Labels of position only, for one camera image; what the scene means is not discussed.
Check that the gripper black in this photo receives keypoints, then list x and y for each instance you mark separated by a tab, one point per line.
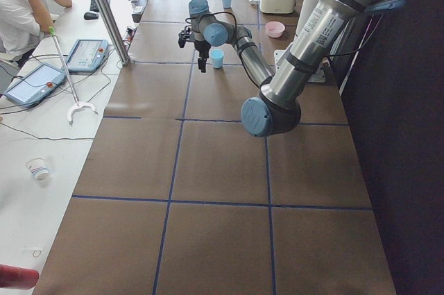
200	46

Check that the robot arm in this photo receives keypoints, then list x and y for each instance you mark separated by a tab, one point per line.
276	109

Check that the pink bowl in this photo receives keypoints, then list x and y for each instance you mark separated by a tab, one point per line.
275	29

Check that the teach pendant far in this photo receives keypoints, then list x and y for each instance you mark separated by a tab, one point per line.
86	56

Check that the teach pendant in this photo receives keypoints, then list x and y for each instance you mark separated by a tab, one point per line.
86	56
35	86

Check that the black computer mouse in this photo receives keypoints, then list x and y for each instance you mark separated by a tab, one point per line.
90	15

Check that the white grabber stick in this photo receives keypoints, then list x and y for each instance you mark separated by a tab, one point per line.
78	104

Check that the teach pendant near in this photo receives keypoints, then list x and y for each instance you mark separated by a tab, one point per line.
35	86

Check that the seated person white shirt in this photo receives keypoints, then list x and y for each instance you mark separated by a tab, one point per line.
23	24

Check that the paper cup on desk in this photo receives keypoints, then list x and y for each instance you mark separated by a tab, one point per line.
38	168

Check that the red cylinder object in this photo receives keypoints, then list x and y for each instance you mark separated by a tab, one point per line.
18	278

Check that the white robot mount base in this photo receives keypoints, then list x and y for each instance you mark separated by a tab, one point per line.
301	31

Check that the aluminium frame post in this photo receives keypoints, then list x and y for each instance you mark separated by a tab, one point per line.
113	31

